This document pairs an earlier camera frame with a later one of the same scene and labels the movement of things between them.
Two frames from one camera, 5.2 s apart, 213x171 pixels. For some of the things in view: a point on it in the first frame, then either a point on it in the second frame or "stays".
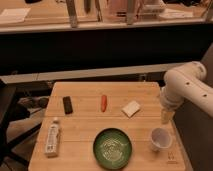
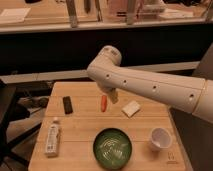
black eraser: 67,104 stays
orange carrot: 104,102 stays
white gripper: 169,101 → 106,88
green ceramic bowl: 112,148 stays
